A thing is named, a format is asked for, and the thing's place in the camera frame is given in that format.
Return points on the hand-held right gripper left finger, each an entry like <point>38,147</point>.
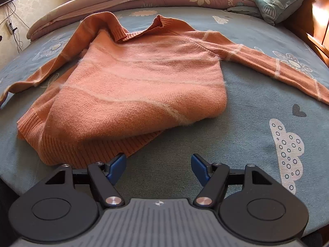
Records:
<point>117,166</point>

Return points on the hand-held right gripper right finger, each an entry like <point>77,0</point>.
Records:
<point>200,167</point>

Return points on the orange knit sweater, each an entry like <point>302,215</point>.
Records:
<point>141,82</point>

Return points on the bed with grey-blue floral sheet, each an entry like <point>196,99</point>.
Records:
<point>231,133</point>

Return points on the flat grey-green pillow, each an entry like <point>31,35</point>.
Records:
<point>244,10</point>

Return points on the white power strip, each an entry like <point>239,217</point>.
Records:
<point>10,27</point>

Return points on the plump grey-green printed pillow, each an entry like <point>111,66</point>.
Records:
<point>277,0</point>

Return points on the wooden headboard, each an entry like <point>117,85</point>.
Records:
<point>316,18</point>

